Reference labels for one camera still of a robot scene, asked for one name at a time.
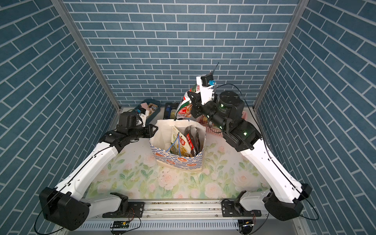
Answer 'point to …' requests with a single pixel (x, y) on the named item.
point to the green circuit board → (120, 224)
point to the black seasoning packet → (191, 134)
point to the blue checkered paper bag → (160, 145)
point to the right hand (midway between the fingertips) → (192, 92)
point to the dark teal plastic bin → (150, 101)
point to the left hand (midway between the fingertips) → (159, 127)
